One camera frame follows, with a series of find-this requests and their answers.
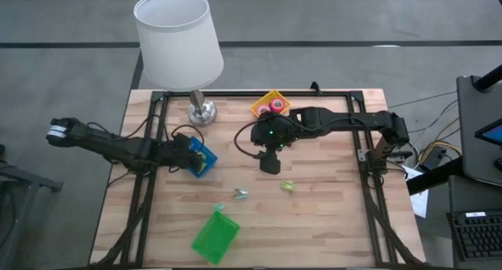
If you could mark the white paper sheet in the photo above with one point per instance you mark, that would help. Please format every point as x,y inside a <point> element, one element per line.
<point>417,199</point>

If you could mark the yellow plastic bin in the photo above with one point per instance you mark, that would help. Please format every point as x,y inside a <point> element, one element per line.
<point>274,117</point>

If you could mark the blue plastic bin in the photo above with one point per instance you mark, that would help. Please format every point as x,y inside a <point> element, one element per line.
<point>209,156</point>

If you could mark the grey computer stand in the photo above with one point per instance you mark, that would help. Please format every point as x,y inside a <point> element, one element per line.
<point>476,144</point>

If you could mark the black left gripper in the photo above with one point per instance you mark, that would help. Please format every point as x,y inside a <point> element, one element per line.
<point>176,150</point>

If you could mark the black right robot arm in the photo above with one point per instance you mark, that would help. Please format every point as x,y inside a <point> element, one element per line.
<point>353,121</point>

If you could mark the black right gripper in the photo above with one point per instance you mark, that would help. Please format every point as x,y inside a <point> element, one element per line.
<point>274,130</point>

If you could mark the white shade table lamp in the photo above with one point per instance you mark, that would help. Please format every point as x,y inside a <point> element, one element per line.
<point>176,46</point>

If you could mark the green plastic bin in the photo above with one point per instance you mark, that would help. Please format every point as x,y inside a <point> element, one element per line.
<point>215,236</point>

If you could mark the black pole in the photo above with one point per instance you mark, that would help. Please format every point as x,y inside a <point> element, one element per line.
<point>488,78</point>

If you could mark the black keyboard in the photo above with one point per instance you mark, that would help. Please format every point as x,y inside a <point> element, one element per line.
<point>476,234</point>

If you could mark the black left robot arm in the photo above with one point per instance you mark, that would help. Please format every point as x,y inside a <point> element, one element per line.
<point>106,142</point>

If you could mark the red-pink tape roll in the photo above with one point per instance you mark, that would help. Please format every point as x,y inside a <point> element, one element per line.
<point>263,110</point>
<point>277,104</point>

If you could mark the tablet screen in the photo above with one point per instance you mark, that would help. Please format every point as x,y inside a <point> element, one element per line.
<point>491,134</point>

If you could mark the black side table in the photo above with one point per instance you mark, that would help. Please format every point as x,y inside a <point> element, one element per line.
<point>19,183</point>

